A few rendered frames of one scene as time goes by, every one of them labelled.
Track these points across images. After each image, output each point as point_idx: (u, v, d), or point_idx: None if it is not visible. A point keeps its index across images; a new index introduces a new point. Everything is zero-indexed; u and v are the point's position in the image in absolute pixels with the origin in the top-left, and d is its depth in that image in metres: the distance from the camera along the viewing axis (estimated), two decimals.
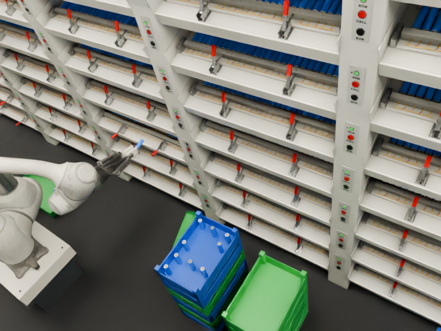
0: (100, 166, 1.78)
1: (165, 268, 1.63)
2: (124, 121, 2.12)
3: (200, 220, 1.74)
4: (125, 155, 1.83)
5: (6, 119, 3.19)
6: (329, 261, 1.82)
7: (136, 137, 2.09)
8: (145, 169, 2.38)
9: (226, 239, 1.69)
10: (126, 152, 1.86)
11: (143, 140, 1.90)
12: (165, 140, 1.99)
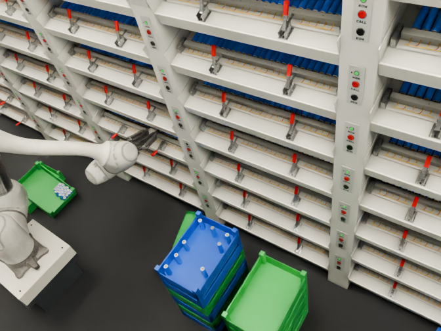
0: (129, 141, 1.91)
1: (165, 268, 1.63)
2: (124, 121, 2.12)
3: (200, 220, 1.74)
4: (152, 131, 1.96)
5: (6, 119, 3.19)
6: (329, 261, 1.82)
7: None
8: (145, 169, 2.38)
9: (226, 239, 1.69)
10: (153, 128, 1.99)
11: None
12: (165, 140, 1.99)
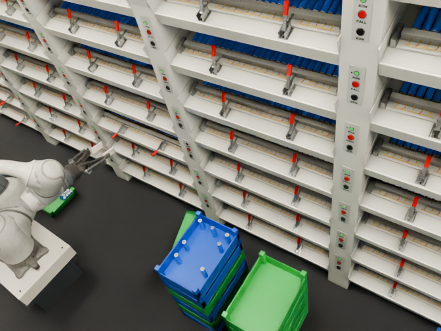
0: (83, 172, 1.79)
1: (159, 131, 2.05)
2: (124, 121, 2.12)
3: (200, 220, 1.74)
4: (91, 154, 1.89)
5: (6, 119, 3.19)
6: (329, 261, 1.82)
7: (136, 137, 2.09)
8: (145, 169, 2.38)
9: (226, 239, 1.69)
10: (106, 155, 1.86)
11: None
12: (165, 140, 1.99)
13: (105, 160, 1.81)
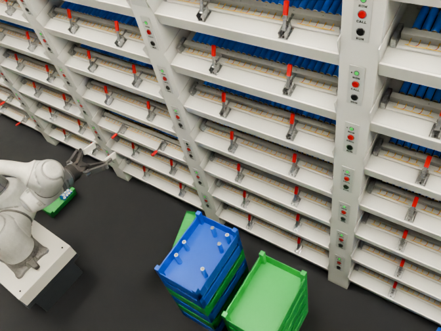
0: (83, 172, 1.79)
1: (159, 131, 2.05)
2: (124, 121, 2.12)
3: (153, 129, 2.05)
4: (84, 154, 1.89)
5: (6, 119, 3.19)
6: (329, 261, 1.82)
7: (136, 137, 2.09)
8: (145, 169, 2.38)
9: (226, 239, 1.69)
10: (108, 159, 1.84)
11: None
12: (165, 140, 1.99)
13: (107, 165, 1.79)
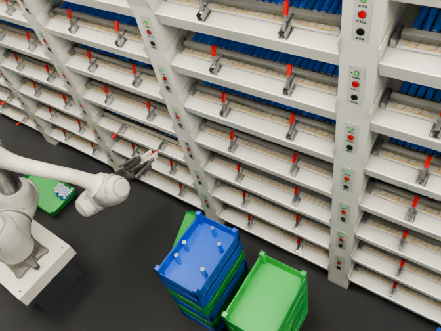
0: (132, 178, 1.85)
1: (159, 131, 2.05)
2: (124, 121, 2.12)
3: (153, 129, 2.05)
4: (142, 161, 1.94)
5: (6, 119, 3.19)
6: (329, 261, 1.82)
7: (136, 137, 2.09)
8: None
9: None
10: (150, 159, 1.93)
11: None
12: (165, 140, 1.99)
13: (150, 164, 1.88)
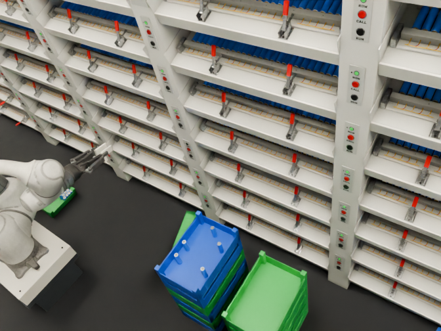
0: (83, 172, 1.79)
1: None
2: (126, 117, 2.13)
3: None
4: (95, 155, 1.88)
5: (6, 119, 3.19)
6: (329, 261, 1.82)
7: (136, 137, 2.09)
8: (145, 169, 2.38)
9: None
10: (104, 153, 1.88)
11: None
12: (167, 136, 2.00)
13: (103, 158, 1.83)
